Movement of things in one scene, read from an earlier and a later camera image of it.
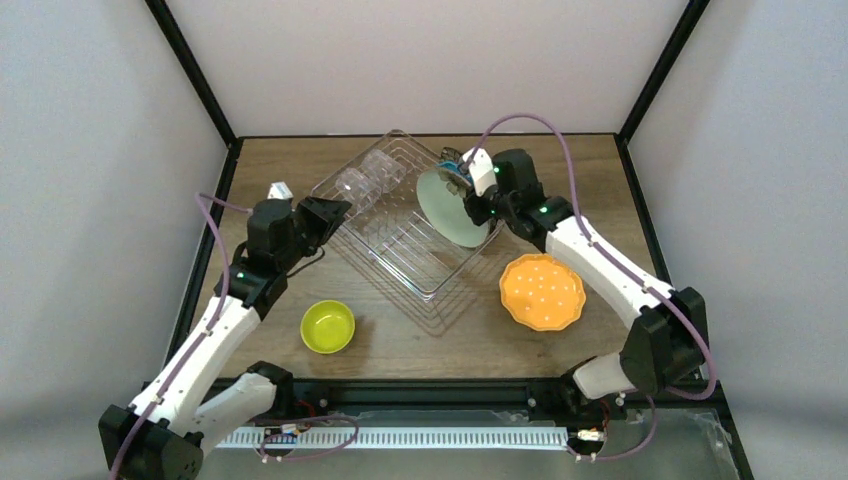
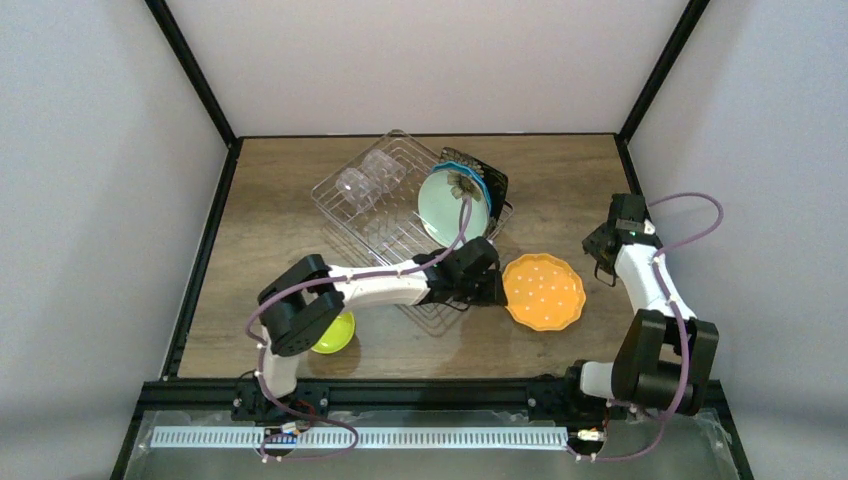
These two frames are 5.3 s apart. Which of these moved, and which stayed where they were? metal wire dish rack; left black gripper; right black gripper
Moved: right black gripper; left black gripper
Stayed: metal wire dish rack
